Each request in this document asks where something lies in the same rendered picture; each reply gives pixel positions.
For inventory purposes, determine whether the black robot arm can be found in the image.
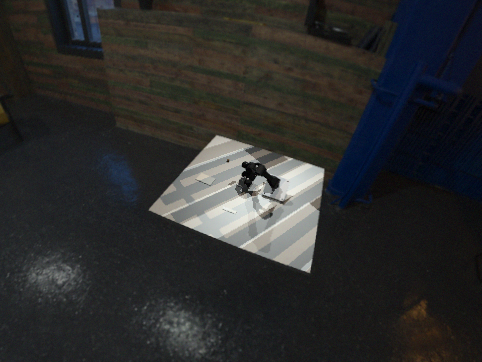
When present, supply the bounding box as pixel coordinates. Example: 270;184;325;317
242;161;281;188

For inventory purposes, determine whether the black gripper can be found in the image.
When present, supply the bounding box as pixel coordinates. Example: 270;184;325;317
244;172;257;188

